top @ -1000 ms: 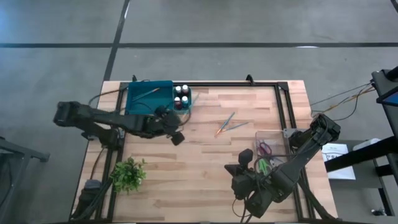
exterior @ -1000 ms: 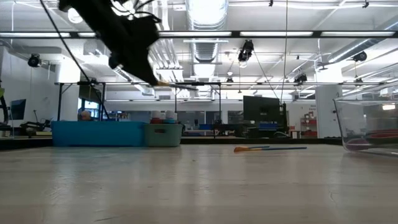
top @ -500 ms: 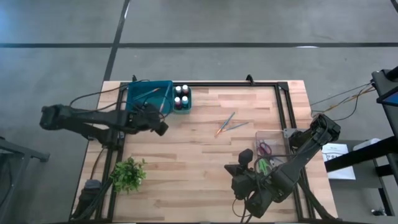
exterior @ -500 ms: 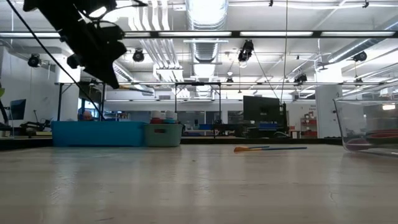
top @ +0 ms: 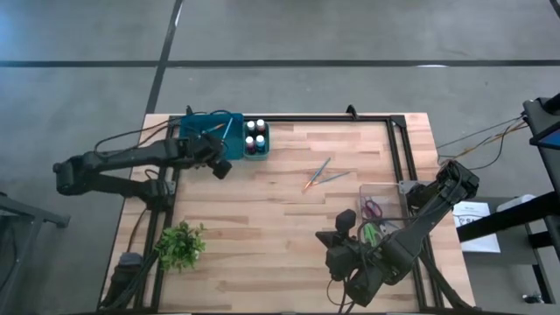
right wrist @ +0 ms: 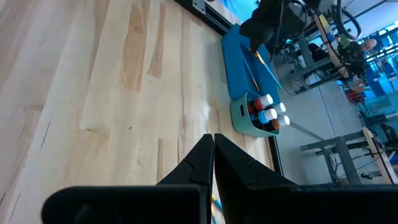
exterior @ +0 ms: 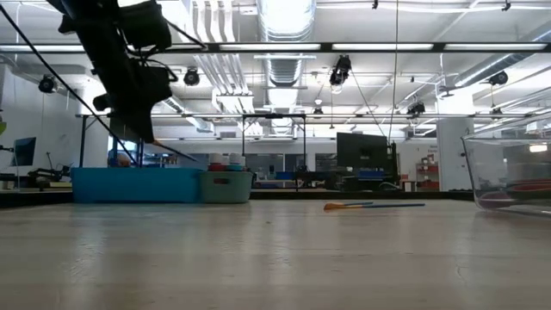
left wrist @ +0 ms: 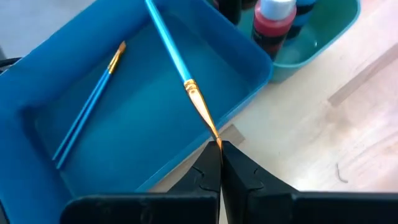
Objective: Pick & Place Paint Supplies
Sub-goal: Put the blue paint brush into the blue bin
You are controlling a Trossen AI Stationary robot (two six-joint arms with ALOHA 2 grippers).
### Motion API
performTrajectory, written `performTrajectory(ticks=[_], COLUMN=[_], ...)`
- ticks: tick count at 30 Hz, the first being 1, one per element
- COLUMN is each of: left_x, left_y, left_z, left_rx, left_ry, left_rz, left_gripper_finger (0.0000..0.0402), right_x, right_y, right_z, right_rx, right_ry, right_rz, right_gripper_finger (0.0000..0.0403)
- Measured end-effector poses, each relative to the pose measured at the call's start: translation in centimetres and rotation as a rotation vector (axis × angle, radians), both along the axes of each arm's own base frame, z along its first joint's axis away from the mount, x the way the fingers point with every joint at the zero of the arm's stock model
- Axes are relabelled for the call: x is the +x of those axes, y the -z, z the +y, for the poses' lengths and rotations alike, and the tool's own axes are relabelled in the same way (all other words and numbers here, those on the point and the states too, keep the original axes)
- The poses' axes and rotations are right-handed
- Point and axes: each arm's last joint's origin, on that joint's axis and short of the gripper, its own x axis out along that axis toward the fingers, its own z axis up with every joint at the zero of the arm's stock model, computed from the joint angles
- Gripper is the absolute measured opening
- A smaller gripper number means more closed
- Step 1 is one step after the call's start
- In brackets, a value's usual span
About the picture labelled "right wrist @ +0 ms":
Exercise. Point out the orange paint bottle white cap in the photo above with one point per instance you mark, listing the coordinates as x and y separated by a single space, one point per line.
281 121

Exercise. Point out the large blue plastic bin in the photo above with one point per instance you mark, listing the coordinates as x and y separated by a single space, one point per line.
236 71

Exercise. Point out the grey metal table frame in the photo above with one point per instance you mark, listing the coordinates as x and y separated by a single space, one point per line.
342 155

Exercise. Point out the red paint bottle white cap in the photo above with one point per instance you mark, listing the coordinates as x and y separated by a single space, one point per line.
259 104

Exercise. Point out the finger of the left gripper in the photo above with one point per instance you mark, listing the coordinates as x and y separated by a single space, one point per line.
254 40
264 35

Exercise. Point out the wooden plank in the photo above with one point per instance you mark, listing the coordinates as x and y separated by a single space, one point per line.
332 53

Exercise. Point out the blue paint bottle white cap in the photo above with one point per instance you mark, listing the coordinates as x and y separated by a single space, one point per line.
264 116

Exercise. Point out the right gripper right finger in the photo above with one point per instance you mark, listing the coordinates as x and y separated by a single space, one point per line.
280 205

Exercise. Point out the black paint bottle white cap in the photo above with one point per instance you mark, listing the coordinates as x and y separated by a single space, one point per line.
280 108

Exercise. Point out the blue paintbrush orange tip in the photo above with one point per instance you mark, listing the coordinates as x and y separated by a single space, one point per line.
254 81
259 58
217 203

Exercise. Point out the small green plastic bin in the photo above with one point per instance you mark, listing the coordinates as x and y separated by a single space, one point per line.
239 123

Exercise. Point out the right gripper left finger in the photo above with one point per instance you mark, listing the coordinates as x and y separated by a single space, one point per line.
140 205

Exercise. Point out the person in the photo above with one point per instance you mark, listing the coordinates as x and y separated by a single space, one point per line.
368 44

